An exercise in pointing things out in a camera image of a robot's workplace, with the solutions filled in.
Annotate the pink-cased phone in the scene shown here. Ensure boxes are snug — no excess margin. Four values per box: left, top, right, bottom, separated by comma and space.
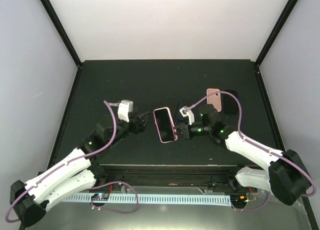
153, 107, 178, 144
165, 96, 179, 109

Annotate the black-cased phone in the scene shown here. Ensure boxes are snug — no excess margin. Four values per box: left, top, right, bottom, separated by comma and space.
177, 97, 194, 121

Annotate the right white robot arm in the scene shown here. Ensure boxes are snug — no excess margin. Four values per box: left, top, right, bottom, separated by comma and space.
176, 104, 316, 206

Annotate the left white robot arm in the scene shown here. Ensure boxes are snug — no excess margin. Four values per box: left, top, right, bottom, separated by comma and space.
9, 109, 151, 228

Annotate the right small circuit board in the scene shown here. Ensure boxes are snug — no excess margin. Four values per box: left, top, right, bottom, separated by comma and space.
234, 195, 255, 203

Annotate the small circuit board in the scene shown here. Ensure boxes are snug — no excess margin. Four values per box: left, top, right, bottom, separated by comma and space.
91, 193, 110, 201
234, 195, 255, 203

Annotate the left small circuit board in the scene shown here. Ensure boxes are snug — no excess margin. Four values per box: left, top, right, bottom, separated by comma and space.
91, 193, 110, 201

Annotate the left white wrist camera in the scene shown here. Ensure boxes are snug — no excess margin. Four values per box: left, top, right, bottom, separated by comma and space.
117, 99, 134, 123

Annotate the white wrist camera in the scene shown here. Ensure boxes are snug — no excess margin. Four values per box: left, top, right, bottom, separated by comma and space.
179, 105, 195, 125
117, 99, 134, 123

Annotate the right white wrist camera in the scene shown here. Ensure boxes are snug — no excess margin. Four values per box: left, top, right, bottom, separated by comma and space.
179, 105, 195, 125

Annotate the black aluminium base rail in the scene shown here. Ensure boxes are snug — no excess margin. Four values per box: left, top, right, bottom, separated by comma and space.
96, 164, 268, 194

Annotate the white slotted cable duct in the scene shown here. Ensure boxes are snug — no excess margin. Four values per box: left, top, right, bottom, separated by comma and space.
64, 192, 232, 207

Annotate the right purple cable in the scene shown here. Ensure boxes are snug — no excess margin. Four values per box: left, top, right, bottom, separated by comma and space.
184, 90, 316, 198

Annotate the purple cable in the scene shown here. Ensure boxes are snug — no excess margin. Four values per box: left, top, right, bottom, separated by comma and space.
4, 99, 123, 224
184, 90, 316, 198

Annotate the left black frame post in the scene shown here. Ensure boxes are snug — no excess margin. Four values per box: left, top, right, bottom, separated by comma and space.
40, 0, 82, 68

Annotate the black frame post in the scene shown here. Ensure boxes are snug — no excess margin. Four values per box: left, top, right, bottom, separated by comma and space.
255, 0, 299, 67
40, 0, 82, 68

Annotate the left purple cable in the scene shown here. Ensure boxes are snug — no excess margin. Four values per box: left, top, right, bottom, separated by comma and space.
4, 99, 123, 224

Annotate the right black frame post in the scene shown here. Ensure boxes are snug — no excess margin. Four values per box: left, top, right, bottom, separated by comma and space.
255, 0, 299, 67

